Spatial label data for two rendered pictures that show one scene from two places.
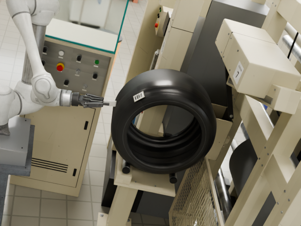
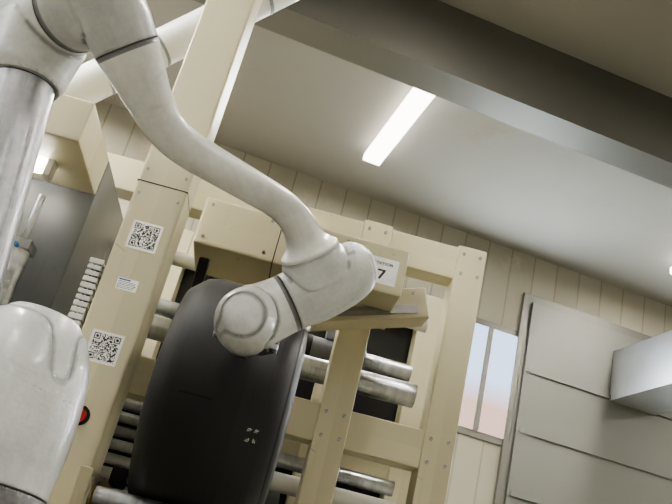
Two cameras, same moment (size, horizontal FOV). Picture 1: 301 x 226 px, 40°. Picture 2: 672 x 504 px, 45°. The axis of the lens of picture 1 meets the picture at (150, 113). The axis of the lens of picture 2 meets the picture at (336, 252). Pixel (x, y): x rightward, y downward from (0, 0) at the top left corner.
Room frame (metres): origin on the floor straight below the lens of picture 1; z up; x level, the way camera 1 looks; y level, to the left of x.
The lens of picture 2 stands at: (1.59, 1.81, 0.79)
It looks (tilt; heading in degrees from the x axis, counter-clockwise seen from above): 24 degrees up; 278
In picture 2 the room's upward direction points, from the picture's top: 14 degrees clockwise
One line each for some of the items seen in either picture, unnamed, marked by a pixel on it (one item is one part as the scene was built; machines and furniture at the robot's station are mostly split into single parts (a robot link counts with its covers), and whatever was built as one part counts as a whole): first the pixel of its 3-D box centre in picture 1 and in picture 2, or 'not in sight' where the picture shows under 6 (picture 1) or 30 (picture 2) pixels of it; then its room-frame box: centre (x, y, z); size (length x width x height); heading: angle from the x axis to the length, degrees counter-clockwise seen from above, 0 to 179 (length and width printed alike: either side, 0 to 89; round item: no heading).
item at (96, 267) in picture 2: not in sight; (65, 354); (2.39, 0.03, 1.19); 0.05 x 0.04 x 0.48; 100
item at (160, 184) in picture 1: (144, 170); not in sight; (2.07, -0.08, 0.80); 0.37 x 0.36 x 0.02; 100
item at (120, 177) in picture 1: (124, 160); not in sight; (2.04, 0.06, 0.84); 0.36 x 0.09 x 0.06; 10
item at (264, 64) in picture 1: (252, 57); (299, 261); (2.00, -0.39, 1.71); 0.61 x 0.25 x 0.15; 10
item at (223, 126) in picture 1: (211, 131); (116, 454); (2.35, -0.41, 1.05); 0.20 x 0.15 x 0.30; 10
